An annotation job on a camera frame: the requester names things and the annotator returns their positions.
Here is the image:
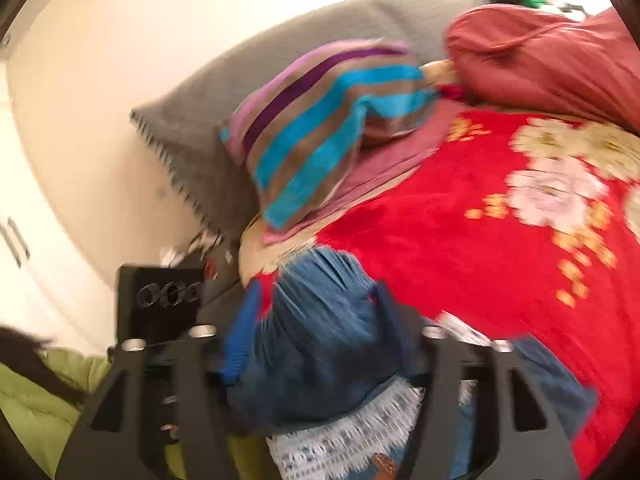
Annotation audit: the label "striped pillow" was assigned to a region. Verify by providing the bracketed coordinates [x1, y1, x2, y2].
[219, 37, 441, 231]

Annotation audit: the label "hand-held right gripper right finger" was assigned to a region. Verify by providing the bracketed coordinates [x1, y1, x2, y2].
[375, 281, 581, 480]

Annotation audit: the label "dark cloth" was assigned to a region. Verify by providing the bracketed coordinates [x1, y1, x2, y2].
[0, 327, 88, 403]

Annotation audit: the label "white wardrobe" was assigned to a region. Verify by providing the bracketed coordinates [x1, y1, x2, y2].
[0, 50, 118, 356]

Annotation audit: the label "coral pink duvet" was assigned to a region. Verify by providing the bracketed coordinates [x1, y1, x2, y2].
[444, 4, 640, 136]

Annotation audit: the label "red and beige cloth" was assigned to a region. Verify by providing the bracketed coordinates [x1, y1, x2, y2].
[420, 59, 468, 103]

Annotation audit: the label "red floral blanket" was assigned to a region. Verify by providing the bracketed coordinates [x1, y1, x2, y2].
[240, 105, 640, 476]

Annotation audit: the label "blue pants with lace trim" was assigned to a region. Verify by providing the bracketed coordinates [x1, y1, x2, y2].
[225, 247, 598, 480]

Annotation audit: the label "pink bed sheet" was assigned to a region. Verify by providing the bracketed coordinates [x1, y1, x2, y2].
[262, 100, 468, 248]

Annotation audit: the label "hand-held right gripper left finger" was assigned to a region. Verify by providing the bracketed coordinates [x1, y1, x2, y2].
[55, 280, 266, 480]

